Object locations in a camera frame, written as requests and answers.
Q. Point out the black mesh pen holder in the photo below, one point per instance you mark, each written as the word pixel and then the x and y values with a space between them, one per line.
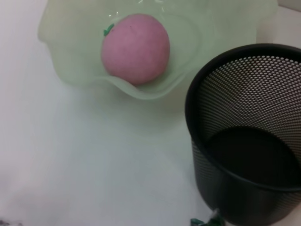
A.
pixel 247 188

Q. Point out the green wavy fruit plate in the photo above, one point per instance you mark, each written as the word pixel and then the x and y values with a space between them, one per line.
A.
pixel 70 47

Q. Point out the pink peach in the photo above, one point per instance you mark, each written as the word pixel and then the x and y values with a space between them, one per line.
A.
pixel 136 49

